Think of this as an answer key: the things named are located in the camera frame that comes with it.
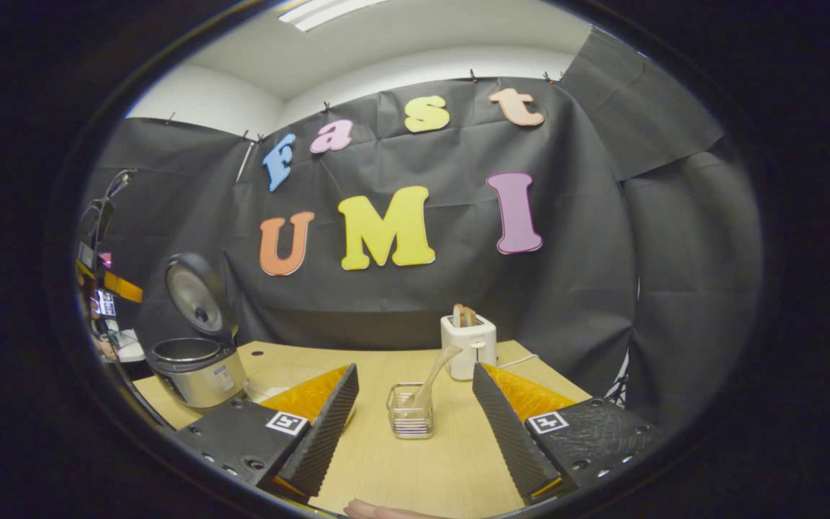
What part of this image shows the white side table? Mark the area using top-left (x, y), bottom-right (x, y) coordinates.
top-left (116, 330), bottom-right (147, 363)

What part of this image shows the silver black rice cooker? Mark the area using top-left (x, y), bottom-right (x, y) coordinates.
top-left (147, 252), bottom-right (249, 409)

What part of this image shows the clear box of rice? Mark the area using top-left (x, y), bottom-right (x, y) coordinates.
top-left (246, 364), bottom-right (344, 404)

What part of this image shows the wire chopstick holder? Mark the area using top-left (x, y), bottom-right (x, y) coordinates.
top-left (387, 382), bottom-right (435, 440)

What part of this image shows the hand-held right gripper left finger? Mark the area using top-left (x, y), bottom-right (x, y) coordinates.
top-left (174, 363), bottom-right (360, 504)

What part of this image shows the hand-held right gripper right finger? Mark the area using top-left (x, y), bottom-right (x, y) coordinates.
top-left (472, 363), bottom-right (664, 505)

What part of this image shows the white toaster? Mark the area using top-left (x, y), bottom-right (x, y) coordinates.
top-left (441, 314), bottom-right (498, 381)

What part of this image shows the ceiling light panel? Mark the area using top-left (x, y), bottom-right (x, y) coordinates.
top-left (278, 0), bottom-right (387, 32)

